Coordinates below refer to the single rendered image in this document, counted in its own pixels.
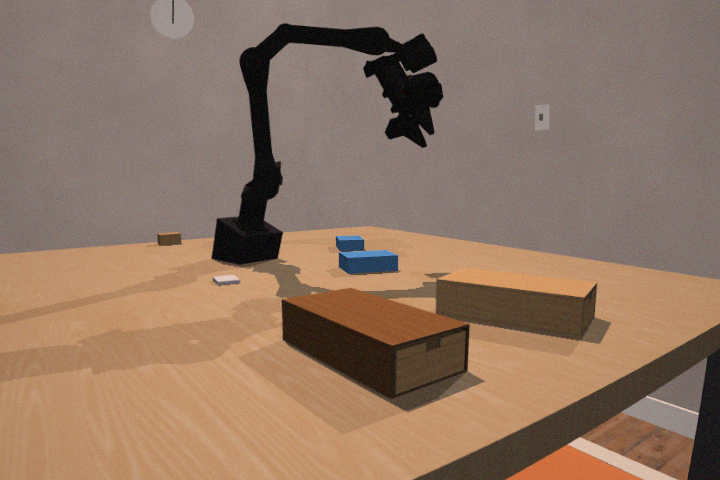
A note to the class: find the small white cube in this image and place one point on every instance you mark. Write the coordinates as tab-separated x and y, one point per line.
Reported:
226	280

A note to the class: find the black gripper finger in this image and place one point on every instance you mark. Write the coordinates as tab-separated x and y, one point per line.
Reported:
412	131
419	109

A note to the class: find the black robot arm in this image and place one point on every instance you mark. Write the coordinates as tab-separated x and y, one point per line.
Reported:
416	54

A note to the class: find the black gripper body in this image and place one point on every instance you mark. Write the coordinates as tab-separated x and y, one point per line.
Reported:
393	87

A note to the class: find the blue rectangular block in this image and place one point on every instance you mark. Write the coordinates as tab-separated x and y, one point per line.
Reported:
350	243
368	261

